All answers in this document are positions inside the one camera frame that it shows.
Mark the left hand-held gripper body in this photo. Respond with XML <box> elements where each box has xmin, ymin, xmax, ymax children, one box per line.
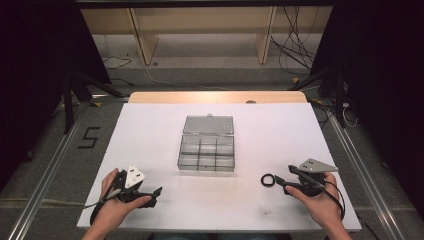
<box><xmin>114</xmin><ymin>163</ymin><xmax>148</xmax><ymax>203</ymax></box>

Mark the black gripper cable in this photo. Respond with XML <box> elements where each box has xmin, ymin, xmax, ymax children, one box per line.
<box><xmin>318</xmin><ymin>180</ymin><xmax>347</xmax><ymax>222</ymax></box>
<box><xmin>83</xmin><ymin>171</ymin><xmax>124</xmax><ymax>227</ymax></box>

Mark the white table cover sheet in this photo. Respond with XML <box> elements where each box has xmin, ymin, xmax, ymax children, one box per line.
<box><xmin>76</xmin><ymin>102</ymin><xmax>363</xmax><ymax>233</ymax></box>

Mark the bundle of black cables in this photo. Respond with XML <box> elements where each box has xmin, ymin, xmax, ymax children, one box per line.
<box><xmin>269</xmin><ymin>5</ymin><xmax>322</xmax><ymax>76</ymax></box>

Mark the clear plastic compartment box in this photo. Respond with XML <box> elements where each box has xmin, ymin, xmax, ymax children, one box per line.
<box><xmin>177</xmin><ymin>114</ymin><xmax>236</xmax><ymax>173</ymax></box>

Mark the black tripod stand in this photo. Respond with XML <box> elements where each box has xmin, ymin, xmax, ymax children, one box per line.
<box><xmin>60</xmin><ymin>70</ymin><xmax>125</xmax><ymax>135</ymax></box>
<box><xmin>288</xmin><ymin>65</ymin><xmax>349</xmax><ymax>129</ymax></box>

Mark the person's left hand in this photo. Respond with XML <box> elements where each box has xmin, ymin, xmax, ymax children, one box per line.
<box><xmin>95</xmin><ymin>167</ymin><xmax>153</xmax><ymax>232</ymax></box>

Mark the black tape floor mark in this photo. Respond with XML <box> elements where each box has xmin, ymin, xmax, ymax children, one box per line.
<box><xmin>77</xmin><ymin>126</ymin><xmax>102</xmax><ymax>150</ymax></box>

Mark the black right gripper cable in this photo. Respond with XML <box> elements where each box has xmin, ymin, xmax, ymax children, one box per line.
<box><xmin>318</xmin><ymin>180</ymin><xmax>347</xmax><ymax>222</ymax></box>

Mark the black ring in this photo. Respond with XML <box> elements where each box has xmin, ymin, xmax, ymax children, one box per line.
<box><xmin>260</xmin><ymin>173</ymin><xmax>276</xmax><ymax>188</ymax></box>

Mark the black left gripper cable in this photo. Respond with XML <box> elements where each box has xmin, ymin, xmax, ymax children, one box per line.
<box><xmin>83</xmin><ymin>171</ymin><xmax>124</xmax><ymax>227</ymax></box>

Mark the white floor cable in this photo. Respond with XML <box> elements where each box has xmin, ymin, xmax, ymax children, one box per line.
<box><xmin>142</xmin><ymin>62</ymin><xmax>234</xmax><ymax>92</ymax></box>

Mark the person's right hand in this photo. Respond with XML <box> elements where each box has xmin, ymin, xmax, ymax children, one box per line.
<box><xmin>284</xmin><ymin>171</ymin><xmax>345</xmax><ymax>232</ymax></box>

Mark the thin black floor cable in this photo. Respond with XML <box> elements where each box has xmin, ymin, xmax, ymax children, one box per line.
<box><xmin>101</xmin><ymin>54</ymin><xmax>134</xmax><ymax>86</ymax></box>

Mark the black curtain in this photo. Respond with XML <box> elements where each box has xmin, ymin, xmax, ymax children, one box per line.
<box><xmin>0</xmin><ymin>0</ymin><xmax>113</xmax><ymax>193</ymax></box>
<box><xmin>309</xmin><ymin>0</ymin><xmax>424</xmax><ymax>211</ymax></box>

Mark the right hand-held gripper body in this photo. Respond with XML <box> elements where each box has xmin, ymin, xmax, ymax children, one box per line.
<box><xmin>295</xmin><ymin>157</ymin><xmax>340</xmax><ymax>198</ymax></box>

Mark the light wooden table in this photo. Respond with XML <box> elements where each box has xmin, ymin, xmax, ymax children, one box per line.
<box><xmin>128</xmin><ymin>91</ymin><xmax>308</xmax><ymax>104</ymax></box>

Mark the aluminium floor rail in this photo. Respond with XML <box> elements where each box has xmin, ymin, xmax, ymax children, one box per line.
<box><xmin>5</xmin><ymin>94</ymin><xmax>129</xmax><ymax>240</ymax></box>
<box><xmin>327</xmin><ymin>113</ymin><xmax>407</xmax><ymax>240</ymax></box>

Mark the light wooden shelf unit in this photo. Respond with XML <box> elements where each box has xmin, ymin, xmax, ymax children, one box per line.
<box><xmin>79</xmin><ymin>5</ymin><xmax>334</xmax><ymax>66</ymax></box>

